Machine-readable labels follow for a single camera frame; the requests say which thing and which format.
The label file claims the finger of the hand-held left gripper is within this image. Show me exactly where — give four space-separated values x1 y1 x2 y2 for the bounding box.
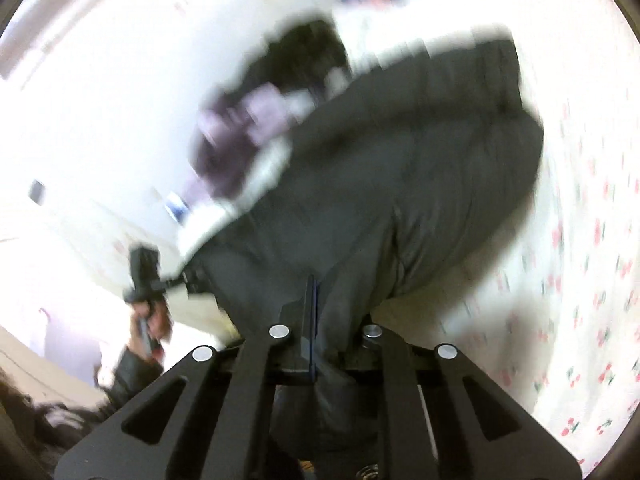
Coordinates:
166 268 214 294

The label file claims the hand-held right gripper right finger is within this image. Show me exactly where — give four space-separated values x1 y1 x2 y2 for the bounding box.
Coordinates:
350 322 583 480

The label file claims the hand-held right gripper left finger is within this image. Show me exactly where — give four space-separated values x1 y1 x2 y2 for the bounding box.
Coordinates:
54 275 321 480

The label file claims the large black puffer jacket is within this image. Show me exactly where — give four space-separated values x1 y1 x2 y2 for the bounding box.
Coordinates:
182 35 546 480

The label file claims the person's left forearm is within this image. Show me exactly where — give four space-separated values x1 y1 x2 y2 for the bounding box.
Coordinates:
97 345 166 411

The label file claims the person's left hand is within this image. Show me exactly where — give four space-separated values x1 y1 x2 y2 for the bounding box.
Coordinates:
128 302 174 357

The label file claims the blue and white object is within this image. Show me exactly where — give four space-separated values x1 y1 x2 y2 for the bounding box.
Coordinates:
166 191 190 222

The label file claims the purple patchwork garment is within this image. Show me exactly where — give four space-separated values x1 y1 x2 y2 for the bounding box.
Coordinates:
192 82 301 196

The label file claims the person's dark clothing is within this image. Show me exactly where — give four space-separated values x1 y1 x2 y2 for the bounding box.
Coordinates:
0 365 116 480

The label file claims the crumpled black jacket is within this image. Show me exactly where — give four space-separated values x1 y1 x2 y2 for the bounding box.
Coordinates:
240 20 351 106

